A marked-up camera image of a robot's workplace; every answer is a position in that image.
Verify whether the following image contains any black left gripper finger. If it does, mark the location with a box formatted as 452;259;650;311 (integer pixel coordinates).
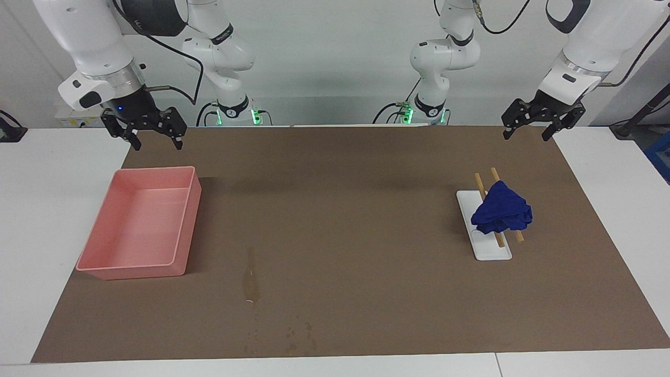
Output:
501;98;533;140
542;104;586;142

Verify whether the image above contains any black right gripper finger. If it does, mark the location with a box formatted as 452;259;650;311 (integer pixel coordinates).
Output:
101;110;142;151
157;107;187;151

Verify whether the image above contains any blue cloth towel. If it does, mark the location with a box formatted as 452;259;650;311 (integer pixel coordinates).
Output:
470;181;533;235

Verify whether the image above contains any white box behind table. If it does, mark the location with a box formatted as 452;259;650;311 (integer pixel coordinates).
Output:
55;111;105;129

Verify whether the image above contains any wooden rack rod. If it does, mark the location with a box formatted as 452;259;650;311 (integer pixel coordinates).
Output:
490;167;525;243
474;173;506;248

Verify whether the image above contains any black stand with foot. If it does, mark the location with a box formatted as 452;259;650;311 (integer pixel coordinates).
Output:
610;84;670;139

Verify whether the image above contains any blue crate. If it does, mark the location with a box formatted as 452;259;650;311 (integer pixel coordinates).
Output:
645;131;670;184

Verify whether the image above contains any pink plastic bin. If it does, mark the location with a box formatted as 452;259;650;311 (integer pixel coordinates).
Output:
76;166;202;281

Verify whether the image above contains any black clamp device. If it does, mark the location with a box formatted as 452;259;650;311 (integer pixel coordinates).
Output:
0;110;28;143

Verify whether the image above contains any white rack with wooden rods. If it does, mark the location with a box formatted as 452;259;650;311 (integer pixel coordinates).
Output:
456;190;512;261

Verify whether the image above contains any brown table mat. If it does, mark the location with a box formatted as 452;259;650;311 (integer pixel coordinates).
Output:
30;125;670;363

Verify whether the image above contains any black arm base cable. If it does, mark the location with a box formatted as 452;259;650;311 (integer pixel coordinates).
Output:
373;79;422;125
196;102;220;126

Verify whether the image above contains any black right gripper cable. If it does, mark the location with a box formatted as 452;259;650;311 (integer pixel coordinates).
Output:
113;0;205;105

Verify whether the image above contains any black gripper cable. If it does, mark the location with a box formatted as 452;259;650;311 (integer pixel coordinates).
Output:
599;16;670;87
113;0;205;105

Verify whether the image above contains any black upper arm cable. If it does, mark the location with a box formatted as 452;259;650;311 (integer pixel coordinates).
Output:
471;0;532;35

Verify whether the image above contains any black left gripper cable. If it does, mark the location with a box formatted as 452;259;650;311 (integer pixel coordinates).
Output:
599;16;670;87

